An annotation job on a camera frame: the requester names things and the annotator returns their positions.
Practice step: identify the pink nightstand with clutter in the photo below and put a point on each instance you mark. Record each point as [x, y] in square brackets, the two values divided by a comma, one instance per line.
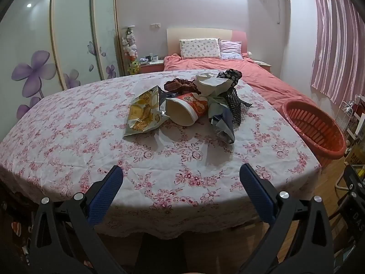
[151, 68]

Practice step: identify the cream and pink headboard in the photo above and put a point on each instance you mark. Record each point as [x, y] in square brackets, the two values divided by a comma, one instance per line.
[199, 32]

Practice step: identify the brown striped scrunchie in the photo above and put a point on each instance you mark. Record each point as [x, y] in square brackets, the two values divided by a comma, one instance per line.
[176, 85]

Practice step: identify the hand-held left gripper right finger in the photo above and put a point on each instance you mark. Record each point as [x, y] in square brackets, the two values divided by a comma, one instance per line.
[256, 194]

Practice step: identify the pink satin curtain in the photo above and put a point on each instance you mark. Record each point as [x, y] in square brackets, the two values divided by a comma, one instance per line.
[336, 48]

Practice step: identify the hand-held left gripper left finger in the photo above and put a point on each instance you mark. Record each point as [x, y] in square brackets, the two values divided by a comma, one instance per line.
[105, 197]

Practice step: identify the wardrobe with purple flowers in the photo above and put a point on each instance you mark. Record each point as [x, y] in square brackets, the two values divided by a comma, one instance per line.
[71, 34]

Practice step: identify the red plastic basket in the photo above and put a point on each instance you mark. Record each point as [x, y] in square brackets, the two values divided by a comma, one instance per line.
[313, 131]

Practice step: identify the yellow chips bag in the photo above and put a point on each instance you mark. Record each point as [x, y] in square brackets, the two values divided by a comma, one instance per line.
[142, 111]

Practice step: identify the white floral pillow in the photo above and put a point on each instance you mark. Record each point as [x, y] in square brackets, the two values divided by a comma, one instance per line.
[199, 48]

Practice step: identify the red paper noodle cup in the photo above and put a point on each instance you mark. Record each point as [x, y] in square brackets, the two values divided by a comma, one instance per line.
[179, 111]

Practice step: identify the bed with pink duvet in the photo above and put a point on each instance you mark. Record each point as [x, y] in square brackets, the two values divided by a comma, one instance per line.
[265, 82]

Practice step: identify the black mesh cloth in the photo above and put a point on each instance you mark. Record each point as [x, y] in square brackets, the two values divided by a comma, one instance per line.
[235, 105]

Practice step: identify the white mug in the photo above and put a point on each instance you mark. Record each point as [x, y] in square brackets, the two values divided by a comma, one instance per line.
[154, 58]

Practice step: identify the purple pillow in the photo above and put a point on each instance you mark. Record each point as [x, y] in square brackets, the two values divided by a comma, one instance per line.
[231, 50]

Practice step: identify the hanging plush toys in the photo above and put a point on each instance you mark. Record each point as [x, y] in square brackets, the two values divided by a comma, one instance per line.
[131, 48]

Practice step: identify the black floral scrunchie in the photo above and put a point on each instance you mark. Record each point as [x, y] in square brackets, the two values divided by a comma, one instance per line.
[232, 75]

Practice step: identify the white paper lid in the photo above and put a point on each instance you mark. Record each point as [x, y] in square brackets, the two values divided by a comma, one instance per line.
[211, 84]

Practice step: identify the crumpled blue silver wrapper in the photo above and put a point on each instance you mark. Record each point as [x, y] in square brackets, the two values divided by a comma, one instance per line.
[223, 125]

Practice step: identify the white metal rack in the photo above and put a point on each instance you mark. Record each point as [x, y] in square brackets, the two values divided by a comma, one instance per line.
[349, 114]

